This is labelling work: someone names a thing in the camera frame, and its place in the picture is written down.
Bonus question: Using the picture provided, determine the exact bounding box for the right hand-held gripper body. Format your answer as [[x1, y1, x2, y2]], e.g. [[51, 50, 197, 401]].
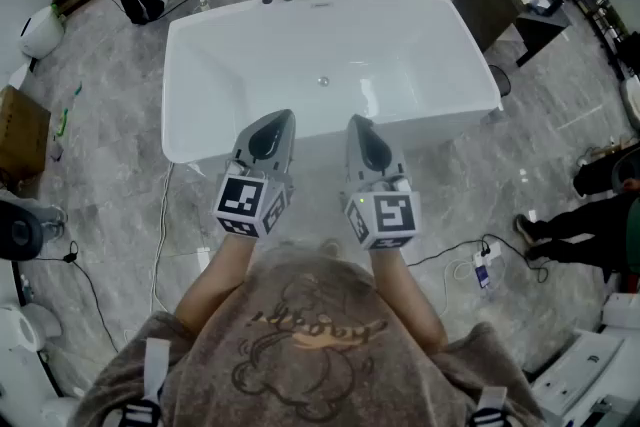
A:
[[342, 174, 423, 251]]

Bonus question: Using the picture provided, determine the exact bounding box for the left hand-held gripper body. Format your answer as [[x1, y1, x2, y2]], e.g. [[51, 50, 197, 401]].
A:
[[213, 157, 296, 239]]

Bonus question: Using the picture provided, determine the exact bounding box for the person's right forearm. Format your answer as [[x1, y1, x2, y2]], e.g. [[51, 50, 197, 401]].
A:
[[368, 244, 450, 356]]

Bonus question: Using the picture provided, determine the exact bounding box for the person's left forearm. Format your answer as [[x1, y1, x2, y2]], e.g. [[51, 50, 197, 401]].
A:
[[173, 232, 261, 336]]

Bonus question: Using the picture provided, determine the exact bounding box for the white bathtub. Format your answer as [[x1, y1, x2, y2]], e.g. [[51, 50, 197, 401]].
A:
[[160, 0, 504, 165]]

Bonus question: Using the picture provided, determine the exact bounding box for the white power strip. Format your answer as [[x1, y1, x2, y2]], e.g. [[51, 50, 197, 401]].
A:
[[472, 242, 503, 266]]

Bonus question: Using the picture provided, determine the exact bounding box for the black round basket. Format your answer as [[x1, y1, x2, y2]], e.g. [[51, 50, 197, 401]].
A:
[[487, 63, 512, 97]]

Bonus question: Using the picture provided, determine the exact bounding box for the dark brown cabinet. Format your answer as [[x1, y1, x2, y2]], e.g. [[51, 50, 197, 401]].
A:
[[452, 0, 526, 54]]

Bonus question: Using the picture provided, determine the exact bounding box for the dark grey desk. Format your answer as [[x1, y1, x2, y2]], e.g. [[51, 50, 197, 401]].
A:
[[514, 0, 572, 67]]

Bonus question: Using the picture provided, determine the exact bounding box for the brown cardboard box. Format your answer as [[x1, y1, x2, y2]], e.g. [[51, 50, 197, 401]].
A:
[[0, 84, 52, 189]]

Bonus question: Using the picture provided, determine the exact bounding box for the black round object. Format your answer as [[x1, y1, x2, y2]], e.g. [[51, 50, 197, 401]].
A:
[[0, 199, 45, 261]]

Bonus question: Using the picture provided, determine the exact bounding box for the white rounded bin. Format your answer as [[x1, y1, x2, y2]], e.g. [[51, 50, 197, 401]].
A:
[[18, 4, 66, 60]]

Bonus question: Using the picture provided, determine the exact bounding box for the white box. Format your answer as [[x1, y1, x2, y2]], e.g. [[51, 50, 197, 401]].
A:
[[599, 292, 640, 331]]

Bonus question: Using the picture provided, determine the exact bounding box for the white toilet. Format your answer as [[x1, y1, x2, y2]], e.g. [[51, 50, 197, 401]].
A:
[[0, 302, 64, 416]]

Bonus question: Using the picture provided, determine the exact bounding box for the black looped cable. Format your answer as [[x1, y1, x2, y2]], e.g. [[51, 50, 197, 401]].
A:
[[407, 233, 551, 284]]

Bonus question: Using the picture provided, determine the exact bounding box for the black cable with plug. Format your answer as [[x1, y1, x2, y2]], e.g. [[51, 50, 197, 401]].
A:
[[34, 239, 121, 356]]

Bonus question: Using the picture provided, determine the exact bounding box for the white backpack strap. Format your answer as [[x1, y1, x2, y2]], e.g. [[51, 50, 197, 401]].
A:
[[467, 384, 509, 427], [119, 337, 172, 427]]

